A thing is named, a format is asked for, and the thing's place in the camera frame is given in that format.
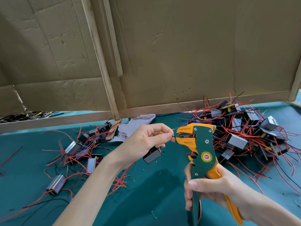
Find person's right hand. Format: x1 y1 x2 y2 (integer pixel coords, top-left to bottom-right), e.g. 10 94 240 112
184 162 256 220

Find person's left hand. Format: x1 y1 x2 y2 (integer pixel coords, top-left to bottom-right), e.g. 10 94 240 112
110 123 175 169

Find transformer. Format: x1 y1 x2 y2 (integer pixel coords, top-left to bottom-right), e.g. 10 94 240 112
143 128 178 165

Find long red wire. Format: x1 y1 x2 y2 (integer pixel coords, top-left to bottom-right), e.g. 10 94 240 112
197 200 203 225

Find orange green wire strippers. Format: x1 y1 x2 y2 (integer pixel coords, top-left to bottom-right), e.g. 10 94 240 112
176 123 244 226

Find pile of wired transformers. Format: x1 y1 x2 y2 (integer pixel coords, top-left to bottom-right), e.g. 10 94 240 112
180 93 301 195
0 119 131 220

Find person's right forearm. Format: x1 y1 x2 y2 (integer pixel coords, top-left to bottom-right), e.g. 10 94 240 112
242 193 301 226

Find person's left forearm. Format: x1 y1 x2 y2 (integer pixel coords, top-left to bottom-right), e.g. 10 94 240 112
53 158 125 226

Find crumpled grey plastic bag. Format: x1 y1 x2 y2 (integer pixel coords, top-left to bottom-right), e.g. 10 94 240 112
109 114 156 143

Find thin wooden strip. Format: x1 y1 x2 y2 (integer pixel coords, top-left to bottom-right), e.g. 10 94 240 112
103 0 124 77

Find smooth brown cardboard panel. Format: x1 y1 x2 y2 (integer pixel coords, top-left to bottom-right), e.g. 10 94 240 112
112 0 301 109

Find creased brown cardboard panel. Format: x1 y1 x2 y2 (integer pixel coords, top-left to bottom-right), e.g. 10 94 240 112
0 0 113 117

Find long wooden bottom rail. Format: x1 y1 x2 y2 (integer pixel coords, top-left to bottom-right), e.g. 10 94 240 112
120 91 291 118

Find short wooden bottom rail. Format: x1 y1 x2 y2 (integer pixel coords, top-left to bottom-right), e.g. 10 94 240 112
0 111 114 134

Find wide wooden post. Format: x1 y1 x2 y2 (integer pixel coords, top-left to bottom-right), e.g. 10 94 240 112
81 0 120 121

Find heap of black cables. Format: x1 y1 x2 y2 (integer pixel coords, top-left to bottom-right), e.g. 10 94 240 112
0 110 64 124

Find wooden corner post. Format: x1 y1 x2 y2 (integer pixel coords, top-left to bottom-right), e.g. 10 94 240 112
288 59 301 102

